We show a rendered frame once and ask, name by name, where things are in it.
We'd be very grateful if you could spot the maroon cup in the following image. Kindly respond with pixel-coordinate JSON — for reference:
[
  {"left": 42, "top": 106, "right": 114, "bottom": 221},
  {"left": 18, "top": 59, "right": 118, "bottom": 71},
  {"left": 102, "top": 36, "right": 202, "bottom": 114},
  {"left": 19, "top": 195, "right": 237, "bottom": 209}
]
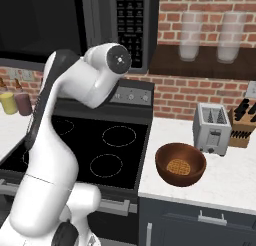
[{"left": 14, "top": 92, "right": 33, "bottom": 117}]

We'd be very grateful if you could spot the dark grey drawer front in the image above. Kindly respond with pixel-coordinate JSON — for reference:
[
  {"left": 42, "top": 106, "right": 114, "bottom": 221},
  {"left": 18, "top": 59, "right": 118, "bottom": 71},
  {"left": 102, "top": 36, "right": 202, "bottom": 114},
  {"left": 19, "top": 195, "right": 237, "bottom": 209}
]
[{"left": 160, "top": 212, "right": 256, "bottom": 246}]

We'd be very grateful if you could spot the yellow cup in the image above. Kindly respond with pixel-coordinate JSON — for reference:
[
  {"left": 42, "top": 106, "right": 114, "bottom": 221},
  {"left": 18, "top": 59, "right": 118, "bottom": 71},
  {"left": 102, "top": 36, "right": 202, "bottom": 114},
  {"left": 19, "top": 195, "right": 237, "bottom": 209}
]
[{"left": 0, "top": 91, "right": 18, "bottom": 116}]

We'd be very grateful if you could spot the round golden waffle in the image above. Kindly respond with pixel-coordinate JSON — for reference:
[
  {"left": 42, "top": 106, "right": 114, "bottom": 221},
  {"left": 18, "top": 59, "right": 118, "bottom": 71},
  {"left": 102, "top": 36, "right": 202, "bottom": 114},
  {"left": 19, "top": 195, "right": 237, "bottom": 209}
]
[{"left": 166, "top": 158, "right": 192, "bottom": 177}]

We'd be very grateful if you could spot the dark wooden shelf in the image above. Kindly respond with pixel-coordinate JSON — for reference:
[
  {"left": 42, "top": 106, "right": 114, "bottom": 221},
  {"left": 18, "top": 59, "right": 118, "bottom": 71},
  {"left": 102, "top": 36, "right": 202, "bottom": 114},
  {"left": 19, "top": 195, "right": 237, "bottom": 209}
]
[{"left": 148, "top": 44, "right": 256, "bottom": 82}]

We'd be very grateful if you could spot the wooden knife block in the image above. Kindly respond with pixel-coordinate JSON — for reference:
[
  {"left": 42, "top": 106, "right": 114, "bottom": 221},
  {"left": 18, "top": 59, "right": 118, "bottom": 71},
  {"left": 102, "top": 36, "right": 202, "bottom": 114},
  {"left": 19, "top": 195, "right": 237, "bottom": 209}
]
[{"left": 227, "top": 98, "right": 256, "bottom": 149}]

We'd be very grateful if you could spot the white wall socket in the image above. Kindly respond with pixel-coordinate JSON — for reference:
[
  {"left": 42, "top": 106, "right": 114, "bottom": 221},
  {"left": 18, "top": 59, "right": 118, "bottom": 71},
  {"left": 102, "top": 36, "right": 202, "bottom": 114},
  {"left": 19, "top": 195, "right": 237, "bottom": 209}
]
[{"left": 246, "top": 82, "right": 256, "bottom": 100}]

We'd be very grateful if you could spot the frosted glass jar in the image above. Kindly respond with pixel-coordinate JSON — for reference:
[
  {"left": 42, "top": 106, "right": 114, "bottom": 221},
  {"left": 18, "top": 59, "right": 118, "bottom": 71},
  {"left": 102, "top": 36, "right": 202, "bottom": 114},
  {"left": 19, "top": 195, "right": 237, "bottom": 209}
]
[
  {"left": 177, "top": 10, "right": 204, "bottom": 62},
  {"left": 216, "top": 10, "right": 247, "bottom": 65}
]

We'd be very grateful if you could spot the black stove with hob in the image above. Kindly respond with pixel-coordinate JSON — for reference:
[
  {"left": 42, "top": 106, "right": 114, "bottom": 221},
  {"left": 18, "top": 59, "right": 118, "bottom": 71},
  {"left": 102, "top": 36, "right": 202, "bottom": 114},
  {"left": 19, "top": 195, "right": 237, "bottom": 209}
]
[{"left": 0, "top": 77, "right": 156, "bottom": 246}]

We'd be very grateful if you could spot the silver drawer handle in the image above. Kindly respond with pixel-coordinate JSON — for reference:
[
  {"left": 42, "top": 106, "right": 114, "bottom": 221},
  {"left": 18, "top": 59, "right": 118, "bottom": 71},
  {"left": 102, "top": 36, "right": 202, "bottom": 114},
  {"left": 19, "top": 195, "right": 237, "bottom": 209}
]
[{"left": 197, "top": 209, "right": 228, "bottom": 227}]

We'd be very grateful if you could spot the silver toaster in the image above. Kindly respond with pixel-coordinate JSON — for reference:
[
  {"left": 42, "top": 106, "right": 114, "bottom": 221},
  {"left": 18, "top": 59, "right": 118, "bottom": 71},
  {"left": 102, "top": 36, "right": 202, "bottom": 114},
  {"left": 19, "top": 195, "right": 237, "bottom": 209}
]
[{"left": 192, "top": 102, "right": 233, "bottom": 157}]

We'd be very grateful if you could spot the silver cupboard handle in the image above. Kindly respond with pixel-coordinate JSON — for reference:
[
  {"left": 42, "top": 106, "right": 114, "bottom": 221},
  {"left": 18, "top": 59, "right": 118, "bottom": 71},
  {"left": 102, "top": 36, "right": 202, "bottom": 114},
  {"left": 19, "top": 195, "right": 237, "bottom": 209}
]
[{"left": 145, "top": 222, "right": 153, "bottom": 246}]

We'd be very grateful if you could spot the grey wall socket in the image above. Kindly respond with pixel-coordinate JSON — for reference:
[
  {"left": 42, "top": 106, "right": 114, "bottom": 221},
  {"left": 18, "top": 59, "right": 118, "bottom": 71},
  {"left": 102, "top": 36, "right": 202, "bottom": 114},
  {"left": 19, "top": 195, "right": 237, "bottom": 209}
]
[{"left": 7, "top": 68, "right": 35, "bottom": 83}]

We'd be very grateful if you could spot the silver oven door handle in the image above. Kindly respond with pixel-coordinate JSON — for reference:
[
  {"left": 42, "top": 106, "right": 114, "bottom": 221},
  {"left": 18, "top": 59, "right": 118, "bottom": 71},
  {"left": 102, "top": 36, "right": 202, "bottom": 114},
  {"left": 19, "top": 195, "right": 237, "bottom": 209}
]
[{"left": 0, "top": 178, "right": 138, "bottom": 217}]

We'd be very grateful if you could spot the brown glass bottle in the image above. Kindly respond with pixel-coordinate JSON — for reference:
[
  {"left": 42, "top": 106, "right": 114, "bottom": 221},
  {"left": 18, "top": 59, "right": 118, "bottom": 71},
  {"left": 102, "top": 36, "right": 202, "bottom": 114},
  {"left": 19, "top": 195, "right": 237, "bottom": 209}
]
[
  {"left": 0, "top": 76, "right": 9, "bottom": 94},
  {"left": 13, "top": 77, "right": 24, "bottom": 94}
]

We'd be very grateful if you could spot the black microwave oven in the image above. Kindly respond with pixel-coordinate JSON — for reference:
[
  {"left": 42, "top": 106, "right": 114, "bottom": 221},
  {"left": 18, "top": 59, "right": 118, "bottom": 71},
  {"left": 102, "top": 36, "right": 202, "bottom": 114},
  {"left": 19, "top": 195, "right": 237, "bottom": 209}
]
[{"left": 0, "top": 0, "right": 160, "bottom": 75}]

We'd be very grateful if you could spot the black microwave door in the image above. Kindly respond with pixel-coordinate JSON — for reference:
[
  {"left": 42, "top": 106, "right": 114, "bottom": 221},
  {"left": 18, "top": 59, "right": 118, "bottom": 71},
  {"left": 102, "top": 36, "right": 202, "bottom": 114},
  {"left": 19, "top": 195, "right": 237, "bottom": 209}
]
[{"left": 0, "top": 0, "right": 118, "bottom": 63}]

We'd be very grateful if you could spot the brown wooden bowl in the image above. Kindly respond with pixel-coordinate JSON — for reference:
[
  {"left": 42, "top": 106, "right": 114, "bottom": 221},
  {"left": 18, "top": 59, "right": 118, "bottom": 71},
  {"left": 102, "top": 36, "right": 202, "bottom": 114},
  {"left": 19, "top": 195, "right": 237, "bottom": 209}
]
[{"left": 155, "top": 142, "right": 208, "bottom": 188}]

